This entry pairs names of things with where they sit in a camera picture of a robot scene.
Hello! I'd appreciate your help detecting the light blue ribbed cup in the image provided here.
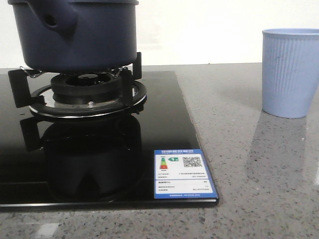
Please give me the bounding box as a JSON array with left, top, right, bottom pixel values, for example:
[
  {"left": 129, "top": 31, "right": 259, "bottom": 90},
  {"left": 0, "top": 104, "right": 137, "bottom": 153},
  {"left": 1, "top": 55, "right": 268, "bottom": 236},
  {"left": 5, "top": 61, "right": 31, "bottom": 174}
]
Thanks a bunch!
[{"left": 262, "top": 28, "right": 319, "bottom": 119}]

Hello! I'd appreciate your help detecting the black pot support grate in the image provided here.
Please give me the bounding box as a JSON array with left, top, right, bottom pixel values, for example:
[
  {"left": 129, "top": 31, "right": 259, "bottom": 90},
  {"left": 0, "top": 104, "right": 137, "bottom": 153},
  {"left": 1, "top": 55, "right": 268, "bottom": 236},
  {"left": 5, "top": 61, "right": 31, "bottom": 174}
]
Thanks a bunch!
[{"left": 8, "top": 53, "right": 147, "bottom": 119}]

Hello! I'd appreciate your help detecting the dark blue cooking pot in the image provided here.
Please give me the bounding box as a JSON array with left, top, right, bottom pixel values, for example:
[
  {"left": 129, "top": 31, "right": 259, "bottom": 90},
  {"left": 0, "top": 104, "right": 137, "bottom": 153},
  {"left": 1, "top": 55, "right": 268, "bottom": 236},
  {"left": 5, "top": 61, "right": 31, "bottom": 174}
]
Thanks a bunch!
[{"left": 9, "top": 0, "right": 138, "bottom": 73}]

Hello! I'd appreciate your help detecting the blue energy label sticker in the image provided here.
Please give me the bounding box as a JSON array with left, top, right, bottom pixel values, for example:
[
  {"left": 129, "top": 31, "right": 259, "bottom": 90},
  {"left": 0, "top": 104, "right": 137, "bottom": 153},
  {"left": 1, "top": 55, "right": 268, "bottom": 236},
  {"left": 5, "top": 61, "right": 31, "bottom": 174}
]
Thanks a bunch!
[{"left": 154, "top": 149, "right": 218, "bottom": 202}]

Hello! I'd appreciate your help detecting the black gas burner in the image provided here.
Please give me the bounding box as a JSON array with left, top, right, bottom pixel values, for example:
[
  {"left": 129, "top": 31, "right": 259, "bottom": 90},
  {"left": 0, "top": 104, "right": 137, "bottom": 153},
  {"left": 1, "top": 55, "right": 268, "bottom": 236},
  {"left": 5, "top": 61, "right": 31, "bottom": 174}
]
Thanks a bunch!
[{"left": 51, "top": 73, "right": 121, "bottom": 104}]

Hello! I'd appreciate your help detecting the black glass gas stove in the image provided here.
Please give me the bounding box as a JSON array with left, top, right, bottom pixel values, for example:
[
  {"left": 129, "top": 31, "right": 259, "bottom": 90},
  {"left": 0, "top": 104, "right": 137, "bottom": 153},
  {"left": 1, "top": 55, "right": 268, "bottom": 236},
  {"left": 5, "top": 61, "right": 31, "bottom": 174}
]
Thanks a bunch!
[{"left": 0, "top": 71, "right": 219, "bottom": 211}]

